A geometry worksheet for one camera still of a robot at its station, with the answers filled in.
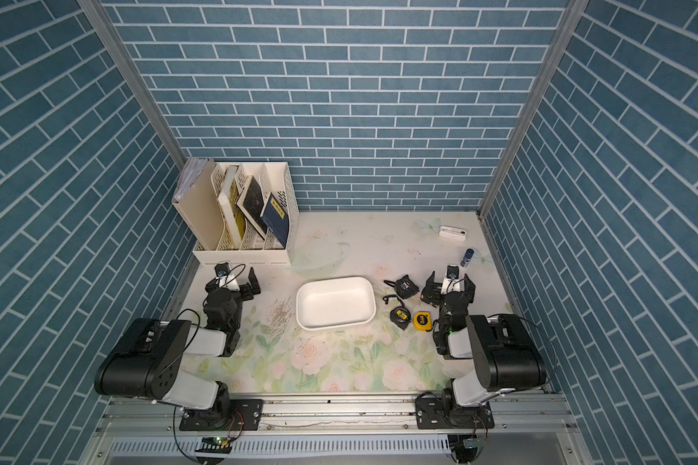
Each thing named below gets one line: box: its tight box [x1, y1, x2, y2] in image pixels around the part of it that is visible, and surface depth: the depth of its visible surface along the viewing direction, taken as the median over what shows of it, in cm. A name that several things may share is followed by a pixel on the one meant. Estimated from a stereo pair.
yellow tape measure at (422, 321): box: [412, 310, 433, 333], surface depth 90 cm
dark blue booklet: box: [259, 191, 290, 250], surface depth 106 cm
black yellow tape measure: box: [389, 306, 413, 331], surface depth 91 cm
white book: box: [217, 165, 243, 249], surface depth 95 cm
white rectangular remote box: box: [438, 225, 468, 242], surface depth 114 cm
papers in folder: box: [172, 156, 209, 204], surface depth 91 cm
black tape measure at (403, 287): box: [383, 274, 420, 300], surface depth 97 cm
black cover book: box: [235, 175, 268, 241], surface depth 101 cm
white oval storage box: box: [295, 276, 377, 331], surface depth 96 cm
